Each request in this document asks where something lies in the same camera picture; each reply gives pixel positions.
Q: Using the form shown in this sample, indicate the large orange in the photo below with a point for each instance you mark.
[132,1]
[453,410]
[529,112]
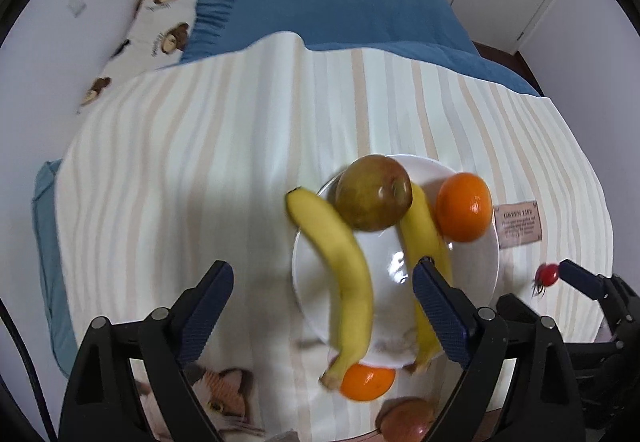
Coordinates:
[463,208]

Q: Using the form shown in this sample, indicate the blue bed quilt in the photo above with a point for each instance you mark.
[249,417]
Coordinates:
[425,30]

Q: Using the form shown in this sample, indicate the small orange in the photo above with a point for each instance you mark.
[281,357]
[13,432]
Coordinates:
[363,383]

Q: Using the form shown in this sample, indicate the brown blanket label patch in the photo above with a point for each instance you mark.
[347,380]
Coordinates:
[517,224]

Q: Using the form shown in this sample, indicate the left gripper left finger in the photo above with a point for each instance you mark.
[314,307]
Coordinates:
[102,402]

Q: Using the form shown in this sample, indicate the dark red apple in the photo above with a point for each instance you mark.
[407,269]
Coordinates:
[406,420]

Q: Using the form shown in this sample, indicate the striped cream blanket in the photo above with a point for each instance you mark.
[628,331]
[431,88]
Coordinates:
[187,165]

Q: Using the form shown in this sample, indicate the large yellow banana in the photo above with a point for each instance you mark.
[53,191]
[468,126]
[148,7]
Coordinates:
[421,238]

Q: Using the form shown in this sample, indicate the white ceramic plate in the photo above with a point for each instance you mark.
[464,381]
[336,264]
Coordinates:
[475,269]

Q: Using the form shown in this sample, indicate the small yellow banana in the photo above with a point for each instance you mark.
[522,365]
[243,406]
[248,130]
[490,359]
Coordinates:
[319,221]

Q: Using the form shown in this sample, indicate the red cherry tomato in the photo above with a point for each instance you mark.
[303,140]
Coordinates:
[546,276]

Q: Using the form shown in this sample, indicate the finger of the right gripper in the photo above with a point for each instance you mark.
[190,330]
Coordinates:
[618,301]

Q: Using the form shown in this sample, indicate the white wall socket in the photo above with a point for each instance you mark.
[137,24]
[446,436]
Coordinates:
[76,7]

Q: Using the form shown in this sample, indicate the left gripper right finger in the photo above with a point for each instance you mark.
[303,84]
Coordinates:
[542,402]

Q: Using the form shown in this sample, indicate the bear print pillow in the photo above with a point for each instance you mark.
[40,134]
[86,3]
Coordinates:
[157,37]

